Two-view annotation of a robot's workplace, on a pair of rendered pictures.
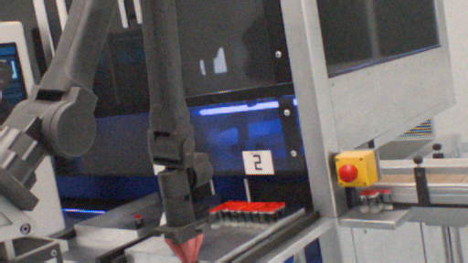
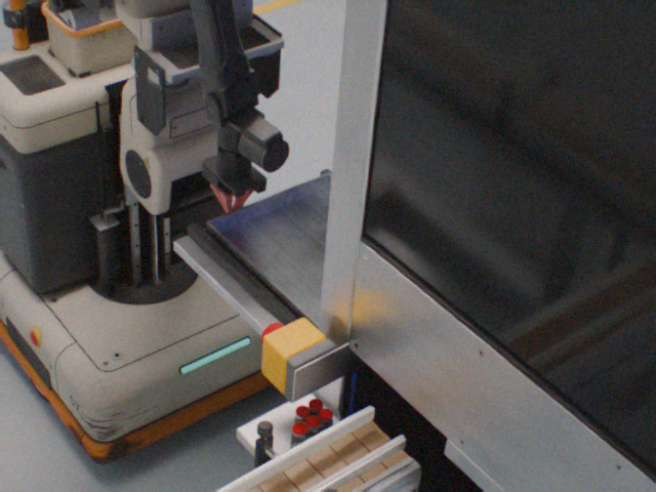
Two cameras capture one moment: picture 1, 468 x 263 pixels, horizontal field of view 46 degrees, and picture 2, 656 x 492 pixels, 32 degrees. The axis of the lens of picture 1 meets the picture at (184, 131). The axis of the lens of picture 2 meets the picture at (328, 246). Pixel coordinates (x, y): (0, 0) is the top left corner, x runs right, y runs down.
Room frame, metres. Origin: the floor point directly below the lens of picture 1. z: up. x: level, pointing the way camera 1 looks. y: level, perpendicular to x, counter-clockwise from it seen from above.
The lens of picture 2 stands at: (1.34, -1.46, 2.09)
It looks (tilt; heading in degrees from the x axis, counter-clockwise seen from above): 39 degrees down; 96
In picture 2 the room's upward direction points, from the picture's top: 5 degrees clockwise
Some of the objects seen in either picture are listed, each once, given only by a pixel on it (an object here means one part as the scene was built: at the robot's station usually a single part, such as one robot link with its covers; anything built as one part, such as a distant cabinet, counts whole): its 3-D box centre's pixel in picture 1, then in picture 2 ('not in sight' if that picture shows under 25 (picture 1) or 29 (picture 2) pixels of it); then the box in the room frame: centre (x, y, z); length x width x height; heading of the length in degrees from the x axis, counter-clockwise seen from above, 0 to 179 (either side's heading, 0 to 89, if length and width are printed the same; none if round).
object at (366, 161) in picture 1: (357, 167); (297, 358); (1.21, -0.37, 0.99); 0.08 x 0.07 x 0.07; 137
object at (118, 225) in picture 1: (150, 214); not in sight; (1.52, 0.14, 0.90); 0.34 x 0.26 x 0.04; 137
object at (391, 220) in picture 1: (378, 215); (302, 443); (1.23, -0.41, 0.87); 0.14 x 0.13 x 0.02; 137
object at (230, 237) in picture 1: (218, 236); (329, 257); (1.21, -0.03, 0.90); 0.34 x 0.26 x 0.04; 137
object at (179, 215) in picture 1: (179, 213); (234, 160); (1.03, 0.04, 1.01); 0.10 x 0.07 x 0.07; 137
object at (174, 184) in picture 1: (175, 182); (237, 131); (1.04, 0.04, 1.07); 0.07 x 0.06 x 0.07; 143
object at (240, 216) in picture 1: (245, 217); not in sight; (1.29, -0.11, 0.90); 0.18 x 0.02 x 0.05; 47
